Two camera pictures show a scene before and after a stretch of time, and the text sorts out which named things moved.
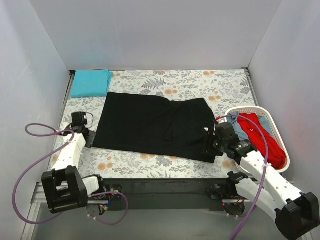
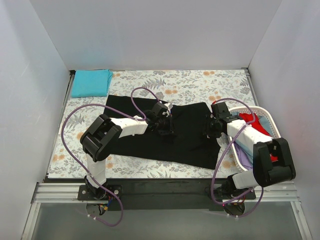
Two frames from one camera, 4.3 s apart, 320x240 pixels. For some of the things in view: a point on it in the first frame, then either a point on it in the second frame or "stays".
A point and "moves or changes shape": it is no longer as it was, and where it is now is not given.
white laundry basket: [268, 117] stays
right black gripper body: [208, 142] -> [208, 127]
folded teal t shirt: [91, 83] stays
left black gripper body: [88, 140] -> [166, 125]
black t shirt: [155, 125] moves or changes shape
